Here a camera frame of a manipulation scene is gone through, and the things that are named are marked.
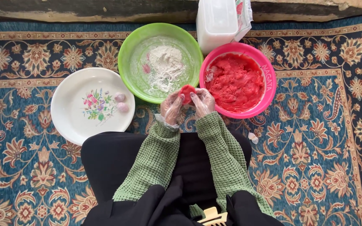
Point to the person's left hand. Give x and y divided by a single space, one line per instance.
170 108

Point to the person's right hand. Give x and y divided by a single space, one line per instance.
203 103

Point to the red dough piece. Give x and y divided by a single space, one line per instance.
187 93

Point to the red dough mass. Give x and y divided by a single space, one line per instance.
236 83

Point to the white flour heap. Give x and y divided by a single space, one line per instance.
166 67

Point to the small pink dough bit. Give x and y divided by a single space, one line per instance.
146 68

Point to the floured pink dough ball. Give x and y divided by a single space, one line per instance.
120 97
122 107

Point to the green plastic bowl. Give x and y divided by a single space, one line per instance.
143 50

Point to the pink plastic bowl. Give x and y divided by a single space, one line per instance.
270 84

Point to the person's black-clothed legs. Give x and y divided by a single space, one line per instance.
112 160

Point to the white plastic container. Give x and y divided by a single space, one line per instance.
215 23

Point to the white floral plate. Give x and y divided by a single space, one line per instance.
77 106

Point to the printed plastic bag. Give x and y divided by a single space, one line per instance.
244 15

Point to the cream hair claw clip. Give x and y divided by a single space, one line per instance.
213 217

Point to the blue floral carpet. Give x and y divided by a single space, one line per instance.
319 131

